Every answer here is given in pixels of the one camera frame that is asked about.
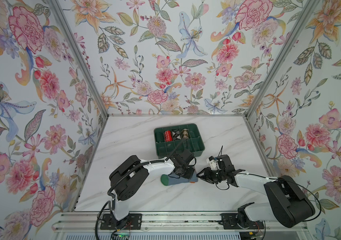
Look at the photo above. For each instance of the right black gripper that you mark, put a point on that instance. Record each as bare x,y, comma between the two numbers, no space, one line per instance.
206,175

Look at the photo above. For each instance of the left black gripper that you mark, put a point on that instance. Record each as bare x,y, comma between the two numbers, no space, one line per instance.
191,172

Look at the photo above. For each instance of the blue green orange sock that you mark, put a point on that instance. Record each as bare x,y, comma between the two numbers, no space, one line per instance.
174,179

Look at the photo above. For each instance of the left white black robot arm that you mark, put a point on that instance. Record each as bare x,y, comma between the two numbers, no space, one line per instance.
126,180

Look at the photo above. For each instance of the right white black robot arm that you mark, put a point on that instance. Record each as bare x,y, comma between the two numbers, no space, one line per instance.
287,204

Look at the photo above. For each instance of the green plastic divider tray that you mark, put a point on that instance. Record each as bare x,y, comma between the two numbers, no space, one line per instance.
195,143

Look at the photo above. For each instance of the black white patterned rolled sock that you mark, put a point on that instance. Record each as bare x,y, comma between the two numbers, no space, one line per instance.
176,135

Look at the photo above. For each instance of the brown patterned rolled sock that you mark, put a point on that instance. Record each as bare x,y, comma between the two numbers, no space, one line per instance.
185,133

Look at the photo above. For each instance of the red rolled sock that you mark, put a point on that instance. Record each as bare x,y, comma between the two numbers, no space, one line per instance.
168,136

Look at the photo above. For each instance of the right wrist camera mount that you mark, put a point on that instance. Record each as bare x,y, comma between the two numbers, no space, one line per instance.
212,161

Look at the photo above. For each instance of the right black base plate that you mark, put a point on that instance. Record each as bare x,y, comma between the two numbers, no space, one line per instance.
239,220

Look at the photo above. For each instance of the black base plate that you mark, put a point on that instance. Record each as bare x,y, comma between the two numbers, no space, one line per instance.
239,220
131,222

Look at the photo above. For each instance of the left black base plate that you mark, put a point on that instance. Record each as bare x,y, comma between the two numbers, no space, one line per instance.
131,222

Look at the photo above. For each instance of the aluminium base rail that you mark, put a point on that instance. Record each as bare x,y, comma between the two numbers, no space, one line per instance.
167,222

